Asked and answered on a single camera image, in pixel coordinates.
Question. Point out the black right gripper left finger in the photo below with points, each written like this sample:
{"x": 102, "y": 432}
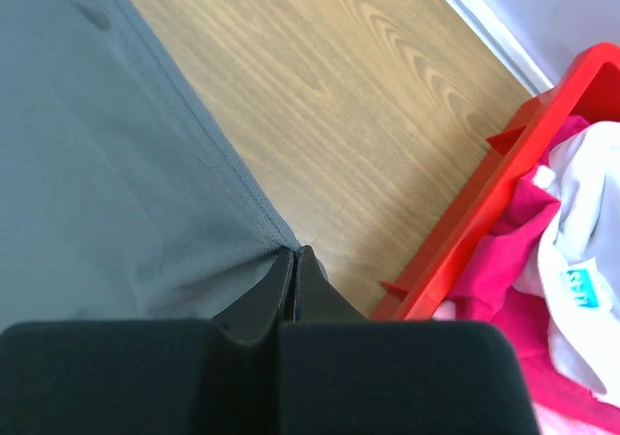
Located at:
{"x": 183, "y": 376}

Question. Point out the magenta t shirt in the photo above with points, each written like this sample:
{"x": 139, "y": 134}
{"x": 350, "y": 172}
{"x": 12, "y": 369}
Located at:
{"x": 485, "y": 291}

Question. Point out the grey t shirt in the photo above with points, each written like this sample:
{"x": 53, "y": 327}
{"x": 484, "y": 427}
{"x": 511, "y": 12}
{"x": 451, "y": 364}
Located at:
{"x": 121, "y": 198}

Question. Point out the aluminium frame rail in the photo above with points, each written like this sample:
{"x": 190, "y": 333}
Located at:
{"x": 502, "y": 43}

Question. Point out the red plastic bin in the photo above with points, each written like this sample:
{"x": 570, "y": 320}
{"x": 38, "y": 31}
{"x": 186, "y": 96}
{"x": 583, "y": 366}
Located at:
{"x": 589, "y": 88}

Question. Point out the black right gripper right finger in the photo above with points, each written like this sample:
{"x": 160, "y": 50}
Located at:
{"x": 339, "y": 373}

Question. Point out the white t shirt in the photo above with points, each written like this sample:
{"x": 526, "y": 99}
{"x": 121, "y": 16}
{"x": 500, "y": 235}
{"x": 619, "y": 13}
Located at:
{"x": 574, "y": 266}

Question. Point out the light pink t shirt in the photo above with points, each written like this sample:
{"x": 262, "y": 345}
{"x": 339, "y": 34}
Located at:
{"x": 549, "y": 421}

